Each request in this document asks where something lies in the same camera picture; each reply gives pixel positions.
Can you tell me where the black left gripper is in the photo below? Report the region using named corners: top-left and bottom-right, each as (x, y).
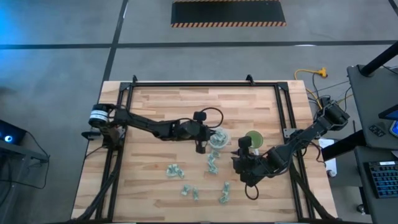
top-left (180, 111), bottom-right (214, 155)

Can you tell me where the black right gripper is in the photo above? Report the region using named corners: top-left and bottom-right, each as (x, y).
top-left (231, 136), bottom-right (268, 187)

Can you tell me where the clear round plastic container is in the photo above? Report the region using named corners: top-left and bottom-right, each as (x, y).
top-left (208, 126), bottom-right (231, 150)

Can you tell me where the white power strip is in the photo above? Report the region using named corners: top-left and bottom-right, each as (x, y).
top-left (317, 138), bottom-right (338, 178)

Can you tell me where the black desk leg bar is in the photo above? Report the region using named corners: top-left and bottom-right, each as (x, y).
top-left (321, 129), bottom-right (368, 162)

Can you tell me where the black hazard striped floor mat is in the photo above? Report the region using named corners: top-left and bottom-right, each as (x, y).
top-left (170, 0), bottom-right (287, 28)

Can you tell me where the small black remote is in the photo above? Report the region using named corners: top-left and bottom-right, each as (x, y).
top-left (368, 124), bottom-right (387, 138)

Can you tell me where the dark grey desk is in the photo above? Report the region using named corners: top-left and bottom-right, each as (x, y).
top-left (354, 145), bottom-right (398, 224)
top-left (346, 63), bottom-right (398, 150)

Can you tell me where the black backlit keyboard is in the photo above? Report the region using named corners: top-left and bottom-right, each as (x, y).
top-left (363, 160), bottom-right (398, 200)

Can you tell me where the black round pole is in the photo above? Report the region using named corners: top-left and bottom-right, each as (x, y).
top-left (359, 40), bottom-right (398, 78)

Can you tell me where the black computer with blue light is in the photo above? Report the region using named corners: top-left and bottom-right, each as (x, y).
top-left (0, 119), bottom-right (27, 146)

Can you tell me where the black left gripper cable loop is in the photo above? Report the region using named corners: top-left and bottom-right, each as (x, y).
top-left (201, 106), bottom-right (224, 129)

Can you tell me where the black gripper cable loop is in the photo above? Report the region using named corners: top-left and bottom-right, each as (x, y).
top-left (244, 183), bottom-right (259, 201)
top-left (201, 106), bottom-right (224, 129)

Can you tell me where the green mug with white handle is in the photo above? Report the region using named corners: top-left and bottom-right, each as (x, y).
top-left (244, 129), bottom-right (265, 156)

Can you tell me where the black right gripper cable loop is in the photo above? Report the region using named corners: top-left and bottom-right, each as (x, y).
top-left (244, 183), bottom-right (259, 201)

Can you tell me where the black aluminium table frame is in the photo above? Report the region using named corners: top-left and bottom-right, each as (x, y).
top-left (70, 74), bottom-right (338, 224)

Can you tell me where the grey metal bracket plate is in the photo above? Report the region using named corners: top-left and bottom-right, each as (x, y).
top-left (282, 127), bottom-right (302, 139)

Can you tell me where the black wire stand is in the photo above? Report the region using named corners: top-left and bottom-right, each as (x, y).
top-left (0, 136), bottom-right (51, 224)

